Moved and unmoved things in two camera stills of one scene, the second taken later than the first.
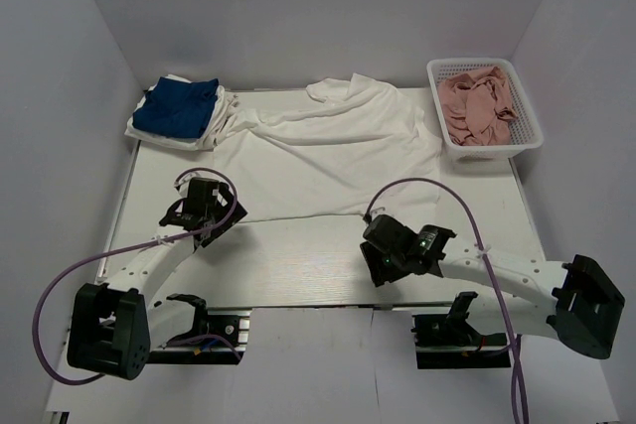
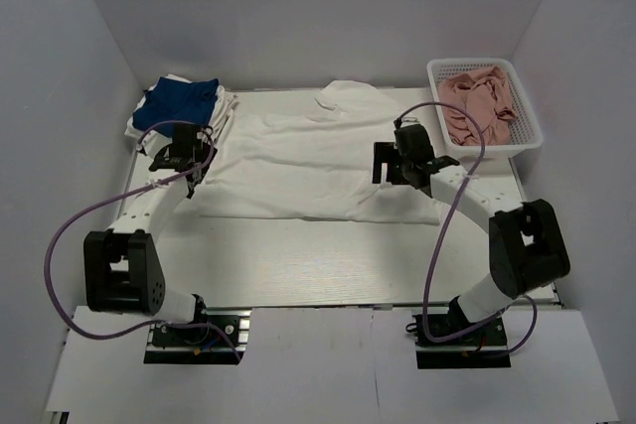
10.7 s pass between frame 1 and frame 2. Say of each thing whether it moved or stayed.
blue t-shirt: stayed
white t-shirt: stayed
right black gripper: moved
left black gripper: moved
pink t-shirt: stayed
